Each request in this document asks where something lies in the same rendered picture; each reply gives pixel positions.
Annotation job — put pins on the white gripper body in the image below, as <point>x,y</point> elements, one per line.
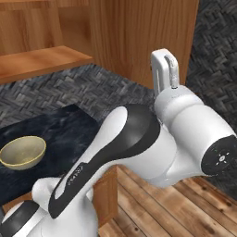
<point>159,69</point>

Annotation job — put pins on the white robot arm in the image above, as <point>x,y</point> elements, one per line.
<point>191,123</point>

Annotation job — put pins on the tall wooden cabinet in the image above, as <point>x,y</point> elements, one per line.
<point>139,34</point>

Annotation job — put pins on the beige pot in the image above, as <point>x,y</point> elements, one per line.
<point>21,152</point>

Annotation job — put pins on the wooden wall cabinet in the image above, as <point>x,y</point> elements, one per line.
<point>37,61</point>

